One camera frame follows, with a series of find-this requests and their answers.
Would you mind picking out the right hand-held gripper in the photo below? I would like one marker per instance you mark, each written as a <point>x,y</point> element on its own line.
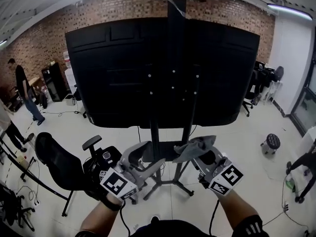
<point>227,179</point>

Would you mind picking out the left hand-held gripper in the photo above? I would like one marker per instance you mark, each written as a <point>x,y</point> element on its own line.
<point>116,183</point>

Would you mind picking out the grey cloth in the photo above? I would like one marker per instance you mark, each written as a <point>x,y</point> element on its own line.
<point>195,149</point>

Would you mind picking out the person's left forearm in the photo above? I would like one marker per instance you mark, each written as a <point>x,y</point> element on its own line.
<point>98,218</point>

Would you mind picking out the person's right forearm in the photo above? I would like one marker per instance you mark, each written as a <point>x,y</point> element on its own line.
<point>234,209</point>

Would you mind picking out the spare hand-held gripper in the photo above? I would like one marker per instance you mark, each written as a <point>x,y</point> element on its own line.
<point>93,167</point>

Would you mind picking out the black wristband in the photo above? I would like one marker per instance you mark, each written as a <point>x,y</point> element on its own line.
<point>112,204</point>

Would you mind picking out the round black stool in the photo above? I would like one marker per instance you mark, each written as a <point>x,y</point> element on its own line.
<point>272,140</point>

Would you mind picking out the person's black shirt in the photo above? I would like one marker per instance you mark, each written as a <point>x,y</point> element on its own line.
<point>172,231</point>

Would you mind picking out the black mesh office chair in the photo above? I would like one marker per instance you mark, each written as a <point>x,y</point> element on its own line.
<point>59,162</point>

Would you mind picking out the large black television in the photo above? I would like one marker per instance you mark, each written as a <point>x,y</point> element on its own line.
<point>111,83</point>

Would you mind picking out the green power strip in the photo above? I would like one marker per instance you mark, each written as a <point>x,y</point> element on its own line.
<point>290,184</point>

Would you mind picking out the dark office chair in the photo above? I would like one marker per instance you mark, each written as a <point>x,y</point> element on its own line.
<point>255,83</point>

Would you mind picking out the black wheeled chair base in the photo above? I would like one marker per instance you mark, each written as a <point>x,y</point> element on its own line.
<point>302,158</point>

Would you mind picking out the white water dispenser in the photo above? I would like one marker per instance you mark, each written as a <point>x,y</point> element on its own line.
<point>70,80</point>

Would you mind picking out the dark glass door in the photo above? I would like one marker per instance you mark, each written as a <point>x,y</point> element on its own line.
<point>303,107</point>

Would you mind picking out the white rack with dark jackets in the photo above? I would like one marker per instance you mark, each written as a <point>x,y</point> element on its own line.
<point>279,73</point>

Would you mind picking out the metal bin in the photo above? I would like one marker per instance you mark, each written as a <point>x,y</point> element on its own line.
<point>30,137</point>

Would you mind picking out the black backpack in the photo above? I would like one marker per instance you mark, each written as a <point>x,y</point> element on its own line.
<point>43,100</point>

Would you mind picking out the black cabinet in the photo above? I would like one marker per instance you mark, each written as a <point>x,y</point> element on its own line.
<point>54,83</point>

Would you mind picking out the cardboard box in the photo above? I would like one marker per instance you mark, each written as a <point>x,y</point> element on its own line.
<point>37,84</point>

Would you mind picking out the black swivel chair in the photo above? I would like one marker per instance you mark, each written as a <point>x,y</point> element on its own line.
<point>10,206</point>

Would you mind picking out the grey tape strip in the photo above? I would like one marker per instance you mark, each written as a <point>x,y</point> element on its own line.
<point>176,7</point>

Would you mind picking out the ceiling light strip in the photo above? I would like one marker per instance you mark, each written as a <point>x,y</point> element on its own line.
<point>288,11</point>
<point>3,43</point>

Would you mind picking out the black metal rail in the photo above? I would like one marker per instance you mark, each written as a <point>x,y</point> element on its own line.
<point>37,181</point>

